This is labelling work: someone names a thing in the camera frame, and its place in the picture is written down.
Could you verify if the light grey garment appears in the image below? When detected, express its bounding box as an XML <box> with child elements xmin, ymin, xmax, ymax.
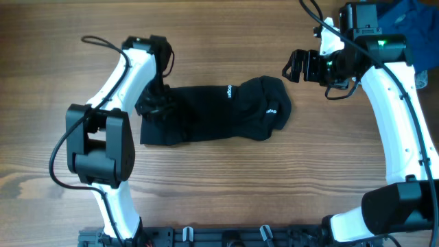
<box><xmin>415</xmin><ymin>70</ymin><xmax>428</xmax><ymax>89</ymax></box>

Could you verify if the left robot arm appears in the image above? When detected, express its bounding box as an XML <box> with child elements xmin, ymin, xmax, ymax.
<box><xmin>61</xmin><ymin>36</ymin><xmax>176</xmax><ymax>246</ymax></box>

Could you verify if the blue garment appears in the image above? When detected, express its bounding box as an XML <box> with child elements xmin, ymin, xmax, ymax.
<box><xmin>377</xmin><ymin>0</ymin><xmax>438</xmax><ymax>73</ymax></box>

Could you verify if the black polo shirt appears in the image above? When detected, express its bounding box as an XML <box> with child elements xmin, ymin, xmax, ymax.
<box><xmin>140</xmin><ymin>76</ymin><xmax>292</xmax><ymax>146</ymax></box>

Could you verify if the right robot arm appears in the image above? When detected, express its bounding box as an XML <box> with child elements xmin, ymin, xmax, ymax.
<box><xmin>282</xmin><ymin>34</ymin><xmax>438</xmax><ymax>246</ymax></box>

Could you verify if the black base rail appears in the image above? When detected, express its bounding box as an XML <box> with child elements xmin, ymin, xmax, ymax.
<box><xmin>77</xmin><ymin>224</ymin><xmax>402</xmax><ymax>247</ymax></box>

